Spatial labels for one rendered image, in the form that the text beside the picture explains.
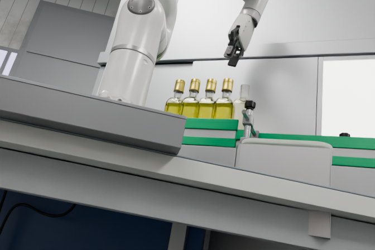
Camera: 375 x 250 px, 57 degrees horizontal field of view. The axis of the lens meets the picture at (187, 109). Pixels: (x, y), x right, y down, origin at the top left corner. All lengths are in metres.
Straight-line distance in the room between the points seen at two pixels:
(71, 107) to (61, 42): 3.47
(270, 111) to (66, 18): 3.25
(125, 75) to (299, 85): 0.74
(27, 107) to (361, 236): 0.58
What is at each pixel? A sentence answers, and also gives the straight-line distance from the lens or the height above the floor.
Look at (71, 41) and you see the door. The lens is 4.00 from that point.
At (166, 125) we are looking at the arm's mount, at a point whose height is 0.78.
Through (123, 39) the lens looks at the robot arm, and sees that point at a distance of 0.72.
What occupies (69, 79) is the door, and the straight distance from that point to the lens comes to 3.78.
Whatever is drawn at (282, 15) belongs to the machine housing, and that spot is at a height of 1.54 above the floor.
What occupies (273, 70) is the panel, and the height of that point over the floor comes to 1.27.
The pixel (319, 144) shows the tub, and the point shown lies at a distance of 0.69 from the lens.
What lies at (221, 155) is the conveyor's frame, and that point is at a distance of 0.90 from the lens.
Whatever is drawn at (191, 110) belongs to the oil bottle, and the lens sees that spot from 1.12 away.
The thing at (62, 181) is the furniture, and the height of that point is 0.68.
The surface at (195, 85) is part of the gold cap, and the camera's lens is 1.18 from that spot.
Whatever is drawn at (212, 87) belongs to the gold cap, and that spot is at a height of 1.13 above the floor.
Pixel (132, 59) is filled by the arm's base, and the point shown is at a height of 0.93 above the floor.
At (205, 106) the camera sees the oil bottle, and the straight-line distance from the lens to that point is 1.12.
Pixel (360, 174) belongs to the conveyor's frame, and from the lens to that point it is 0.96.
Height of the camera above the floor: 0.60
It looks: 23 degrees up
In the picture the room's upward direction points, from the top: 11 degrees clockwise
